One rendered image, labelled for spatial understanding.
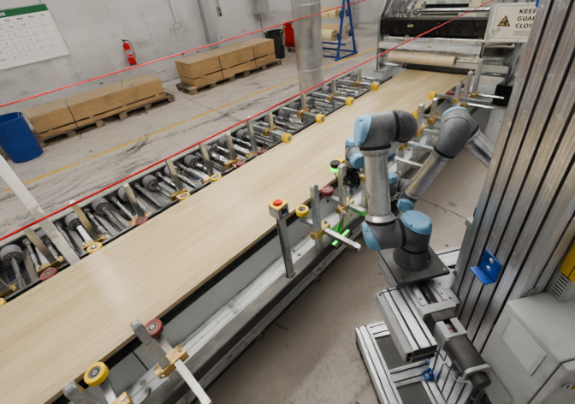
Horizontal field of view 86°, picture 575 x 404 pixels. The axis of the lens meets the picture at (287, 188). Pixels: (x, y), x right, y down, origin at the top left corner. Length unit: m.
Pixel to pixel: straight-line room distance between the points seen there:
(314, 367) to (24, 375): 1.51
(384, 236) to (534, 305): 0.48
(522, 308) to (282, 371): 1.56
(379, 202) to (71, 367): 1.42
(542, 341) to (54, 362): 1.76
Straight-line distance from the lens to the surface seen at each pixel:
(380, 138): 1.17
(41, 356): 1.85
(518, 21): 3.88
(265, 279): 1.95
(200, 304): 1.79
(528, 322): 1.17
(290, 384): 2.31
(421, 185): 1.52
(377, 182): 1.21
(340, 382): 2.29
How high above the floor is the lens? 2.13
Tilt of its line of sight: 35 degrees down
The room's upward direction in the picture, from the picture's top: 9 degrees counter-clockwise
